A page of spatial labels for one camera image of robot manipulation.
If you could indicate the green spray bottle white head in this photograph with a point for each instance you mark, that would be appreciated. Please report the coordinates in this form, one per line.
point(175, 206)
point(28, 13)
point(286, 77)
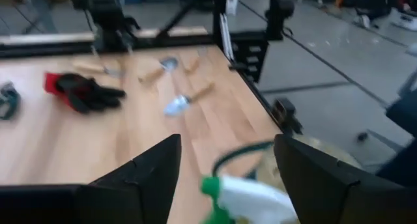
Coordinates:
point(254, 201)

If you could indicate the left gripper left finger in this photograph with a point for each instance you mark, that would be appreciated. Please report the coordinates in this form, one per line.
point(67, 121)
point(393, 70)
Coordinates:
point(150, 185)

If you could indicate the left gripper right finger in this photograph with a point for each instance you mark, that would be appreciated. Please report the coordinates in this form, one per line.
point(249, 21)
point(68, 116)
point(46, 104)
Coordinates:
point(319, 191)

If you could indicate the black aluminium table frame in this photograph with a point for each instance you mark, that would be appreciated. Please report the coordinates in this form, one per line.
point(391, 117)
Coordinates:
point(49, 49)

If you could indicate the white paper label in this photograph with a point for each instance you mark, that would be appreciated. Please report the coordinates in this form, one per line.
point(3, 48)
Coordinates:
point(232, 2)

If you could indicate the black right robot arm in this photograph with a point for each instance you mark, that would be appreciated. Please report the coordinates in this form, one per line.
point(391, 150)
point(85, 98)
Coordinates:
point(104, 12)

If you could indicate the black red garden glove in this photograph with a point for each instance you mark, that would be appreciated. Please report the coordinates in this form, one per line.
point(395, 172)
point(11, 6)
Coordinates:
point(84, 93)

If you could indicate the beige green gardening bag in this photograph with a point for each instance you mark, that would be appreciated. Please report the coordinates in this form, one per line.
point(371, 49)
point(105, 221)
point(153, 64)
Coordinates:
point(267, 165)

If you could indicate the black table-level camera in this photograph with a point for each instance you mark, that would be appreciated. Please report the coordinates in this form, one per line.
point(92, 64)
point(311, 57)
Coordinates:
point(285, 115)

